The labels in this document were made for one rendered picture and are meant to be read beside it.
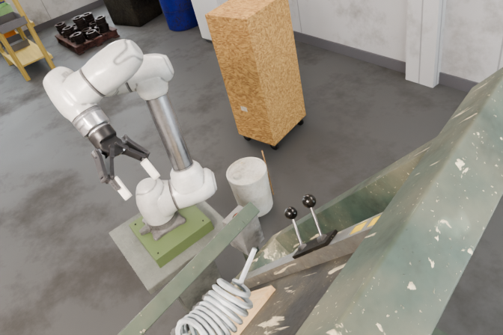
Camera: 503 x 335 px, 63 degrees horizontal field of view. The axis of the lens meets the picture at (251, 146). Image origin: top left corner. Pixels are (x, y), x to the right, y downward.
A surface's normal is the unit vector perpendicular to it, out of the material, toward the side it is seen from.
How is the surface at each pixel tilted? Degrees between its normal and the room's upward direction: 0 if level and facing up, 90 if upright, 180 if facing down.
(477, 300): 0
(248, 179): 0
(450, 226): 40
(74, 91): 55
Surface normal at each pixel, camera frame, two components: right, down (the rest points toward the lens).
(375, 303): 0.32, -0.40
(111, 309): -0.21, -0.77
